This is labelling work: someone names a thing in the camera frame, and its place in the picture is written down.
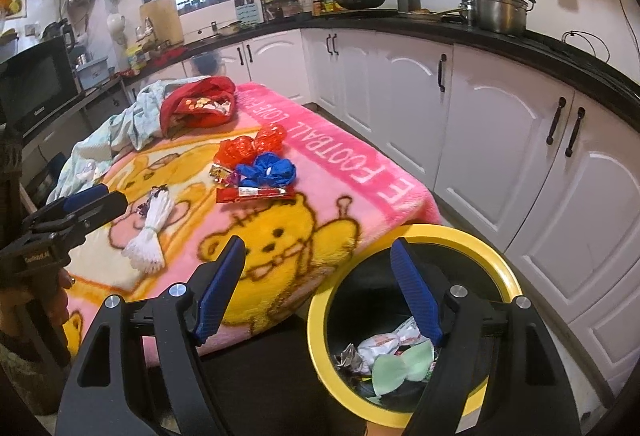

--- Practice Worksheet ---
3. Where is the person's left hand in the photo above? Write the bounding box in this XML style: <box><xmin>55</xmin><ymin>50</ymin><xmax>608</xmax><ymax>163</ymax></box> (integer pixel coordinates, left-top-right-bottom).
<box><xmin>47</xmin><ymin>266</ymin><xmax>77</xmax><ymax>334</ymax></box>

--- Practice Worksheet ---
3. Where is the flat frying pan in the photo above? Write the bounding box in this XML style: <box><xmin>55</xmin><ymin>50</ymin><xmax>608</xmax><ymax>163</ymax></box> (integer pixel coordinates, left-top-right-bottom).
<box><xmin>400</xmin><ymin>6</ymin><xmax>466</xmax><ymax>20</ymax></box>

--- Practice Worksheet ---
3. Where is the blue grey storage box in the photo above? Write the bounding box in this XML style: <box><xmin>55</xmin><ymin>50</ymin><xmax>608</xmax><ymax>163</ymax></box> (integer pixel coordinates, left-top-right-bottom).
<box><xmin>76</xmin><ymin>55</ymin><xmax>110</xmax><ymax>90</ymax></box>

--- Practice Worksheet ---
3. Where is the red cellophane wrapper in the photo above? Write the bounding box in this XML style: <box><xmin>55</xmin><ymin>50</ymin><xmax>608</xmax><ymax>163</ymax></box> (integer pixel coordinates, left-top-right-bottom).
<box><xmin>220</xmin><ymin>123</ymin><xmax>288</xmax><ymax>167</ymax></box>

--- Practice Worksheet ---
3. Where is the white wall-mounted appliance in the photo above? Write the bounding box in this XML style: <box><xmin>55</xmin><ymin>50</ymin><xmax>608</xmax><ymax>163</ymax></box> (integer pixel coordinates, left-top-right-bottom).
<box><xmin>106</xmin><ymin>12</ymin><xmax>126</xmax><ymax>50</ymax></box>

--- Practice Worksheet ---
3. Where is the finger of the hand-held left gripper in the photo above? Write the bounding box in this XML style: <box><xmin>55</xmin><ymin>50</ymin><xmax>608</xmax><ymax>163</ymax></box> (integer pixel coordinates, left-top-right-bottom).
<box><xmin>30</xmin><ymin>183</ymin><xmax>109</xmax><ymax>230</ymax></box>
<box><xmin>22</xmin><ymin>190</ymin><xmax>129</xmax><ymax>248</ymax></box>

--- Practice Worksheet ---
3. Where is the dark cloth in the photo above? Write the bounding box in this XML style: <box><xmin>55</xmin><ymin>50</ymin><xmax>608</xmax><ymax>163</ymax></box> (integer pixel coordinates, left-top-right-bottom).
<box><xmin>200</xmin><ymin>311</ymin><xmax>371</xmax><ymax>436</ymax></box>

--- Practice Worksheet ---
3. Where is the wooden cutting board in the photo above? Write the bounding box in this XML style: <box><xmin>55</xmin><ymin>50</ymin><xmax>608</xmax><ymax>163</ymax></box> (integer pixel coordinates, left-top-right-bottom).
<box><xmin>139</xmin><ymin>0</ymin><xmax>185</xmax><ymax>46</ymax></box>

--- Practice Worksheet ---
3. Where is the pink cartoon printed blanket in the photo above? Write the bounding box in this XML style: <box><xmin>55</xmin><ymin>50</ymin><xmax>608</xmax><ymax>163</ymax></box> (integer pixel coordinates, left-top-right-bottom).
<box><xmin>62</xmin><ymin>83</ymin><xmax>443</xmax><ymax>357</ymax></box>

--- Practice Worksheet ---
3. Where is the red dish cloth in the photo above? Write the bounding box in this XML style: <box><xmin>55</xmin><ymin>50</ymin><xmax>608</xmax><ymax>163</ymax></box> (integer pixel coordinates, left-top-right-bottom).
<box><xmin>150</xmin><ymin>47</ymin><xmax>186</xmax><ymax>64</ymax></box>

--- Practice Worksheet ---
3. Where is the red printed cloth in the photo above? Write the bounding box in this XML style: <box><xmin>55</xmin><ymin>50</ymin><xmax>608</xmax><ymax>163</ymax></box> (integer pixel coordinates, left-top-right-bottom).
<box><xmin>160</xmin><ymin>76</ymin><xmax>237</xmax><ymax>137</ymax></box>

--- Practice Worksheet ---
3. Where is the black power cable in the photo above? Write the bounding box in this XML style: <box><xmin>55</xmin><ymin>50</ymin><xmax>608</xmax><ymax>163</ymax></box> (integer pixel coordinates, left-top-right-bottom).
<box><xmin>562</xmin><ymin>0</ymin><xmax>640</xmax><ymax>67</ymax></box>

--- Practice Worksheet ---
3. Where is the blue plastic container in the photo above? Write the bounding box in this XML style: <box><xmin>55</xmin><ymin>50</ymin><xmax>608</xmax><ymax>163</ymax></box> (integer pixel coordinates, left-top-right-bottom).
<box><xmin>192</xmin><ymin>51</ymin><xmax>221</xmax><ymax>73</ymax></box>

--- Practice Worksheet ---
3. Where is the pale green wrapper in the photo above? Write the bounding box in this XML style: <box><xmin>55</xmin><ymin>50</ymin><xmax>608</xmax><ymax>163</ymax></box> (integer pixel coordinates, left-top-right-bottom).
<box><xmin>369</xmin><ymin>340</ymin><xmax>436</xmax><ymax>399</ymax></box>

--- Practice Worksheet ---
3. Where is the metal shelf rack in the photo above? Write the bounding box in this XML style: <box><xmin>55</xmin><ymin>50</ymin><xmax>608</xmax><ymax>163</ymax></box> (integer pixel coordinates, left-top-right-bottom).
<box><xmin>0</xmin><ymin>76</ymin><xmax>126</xmax><ymax>197</ymax></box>

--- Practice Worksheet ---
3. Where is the steel stock pot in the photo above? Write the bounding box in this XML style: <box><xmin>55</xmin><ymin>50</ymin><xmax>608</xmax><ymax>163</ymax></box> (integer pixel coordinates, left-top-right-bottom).
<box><xmin>460</xmin><ymin>0</ymin><xmax>537</xmax><ymax>34</ymax></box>

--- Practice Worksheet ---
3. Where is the black microwave oven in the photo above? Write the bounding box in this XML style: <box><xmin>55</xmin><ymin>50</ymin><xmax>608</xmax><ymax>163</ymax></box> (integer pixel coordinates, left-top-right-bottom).
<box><xmin>0</xmin><ymin>35</ymin><xmax>83</xmax><ymax>137</ymax></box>

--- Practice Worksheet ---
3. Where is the blue foil wrapper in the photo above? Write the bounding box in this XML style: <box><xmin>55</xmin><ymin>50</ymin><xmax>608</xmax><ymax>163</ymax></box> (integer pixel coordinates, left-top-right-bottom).
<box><xmin>235</xmin><ymin>152</ymin><xmax>297</xmax><ymax>184</ymax></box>

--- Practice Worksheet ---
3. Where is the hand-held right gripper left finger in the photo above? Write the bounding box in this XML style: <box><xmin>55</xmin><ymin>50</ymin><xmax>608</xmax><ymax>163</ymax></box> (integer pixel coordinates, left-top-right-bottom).
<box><xmin>56</xmin><ymin>236</ymin><xmax>247</xmax><ymax>436</ymax></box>

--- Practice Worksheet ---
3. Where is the light blue cloth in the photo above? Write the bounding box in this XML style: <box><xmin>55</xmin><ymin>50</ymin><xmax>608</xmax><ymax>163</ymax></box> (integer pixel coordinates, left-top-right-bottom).
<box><xmin>47</xmin><ymin>79</ymin><xmax>201</xmax><ymax>204</ymax></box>

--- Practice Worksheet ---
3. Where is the black wok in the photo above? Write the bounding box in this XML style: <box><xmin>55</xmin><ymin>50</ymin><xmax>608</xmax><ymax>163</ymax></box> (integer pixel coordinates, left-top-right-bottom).
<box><xmin>306</xmin><ymin>0</ymin><xmax>388</xmax><ymax>10</ymax></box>

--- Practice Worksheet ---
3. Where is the red snack stick packet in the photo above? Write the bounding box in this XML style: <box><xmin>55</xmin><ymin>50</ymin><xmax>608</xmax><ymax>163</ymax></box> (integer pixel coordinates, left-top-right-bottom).
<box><xmin>216</xmin><ymin>183</ymin><xmax>296</xmax><ymax>204</ymax></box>

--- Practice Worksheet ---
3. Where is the small colourful foil wrapper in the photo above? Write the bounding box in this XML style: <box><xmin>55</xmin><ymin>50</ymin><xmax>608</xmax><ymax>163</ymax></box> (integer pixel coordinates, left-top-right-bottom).
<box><xmin>210</xmin><ymin>163</ymin><xmax>243</xmax><ymax>187</ymax></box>

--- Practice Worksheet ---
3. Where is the bundle of white sticks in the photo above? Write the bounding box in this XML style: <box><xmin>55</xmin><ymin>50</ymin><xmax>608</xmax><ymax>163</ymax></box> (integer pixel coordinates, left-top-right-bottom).
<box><xmin>122</xmin><ymin>186</ymin><xmax>173</xmax><ymax>273</ymax></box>

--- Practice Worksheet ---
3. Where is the silver wrapper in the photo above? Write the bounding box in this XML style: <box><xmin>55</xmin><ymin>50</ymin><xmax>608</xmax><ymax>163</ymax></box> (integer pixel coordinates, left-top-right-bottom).
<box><xmin>334</xmin><ymin>342</ymin><xmax>373</xmax><ymax>374</ymax></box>

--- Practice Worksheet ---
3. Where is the yellow rimmed trash bin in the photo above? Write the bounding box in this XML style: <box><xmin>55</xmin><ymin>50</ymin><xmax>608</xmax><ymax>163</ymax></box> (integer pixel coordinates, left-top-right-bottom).
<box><xmin>306</xmin><ymin>223</ymin><xmax>523</xmax><ymax>417</ymax></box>

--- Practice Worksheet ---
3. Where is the black kitchen countertop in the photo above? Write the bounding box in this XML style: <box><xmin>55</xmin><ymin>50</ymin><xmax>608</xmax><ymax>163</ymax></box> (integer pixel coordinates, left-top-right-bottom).
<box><xmin>120</xmin><ymin>6</ymin><xmax>640</xmax><ymax>117</ymax></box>

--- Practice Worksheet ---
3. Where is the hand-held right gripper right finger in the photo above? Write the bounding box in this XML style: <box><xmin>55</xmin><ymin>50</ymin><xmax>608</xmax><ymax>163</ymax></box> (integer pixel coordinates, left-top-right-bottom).
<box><xmin>390</xmin><ymin>237</ymin><xmax>583</xmax><ymax>436</ymax></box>

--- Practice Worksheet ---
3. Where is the light blue knife holder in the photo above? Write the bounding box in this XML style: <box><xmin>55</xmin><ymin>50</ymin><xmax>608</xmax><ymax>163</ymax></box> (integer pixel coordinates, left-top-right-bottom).
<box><xmin>234</xmin><ymin>2</ymin><xmax>265</xmax><ymax>24</ymax></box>

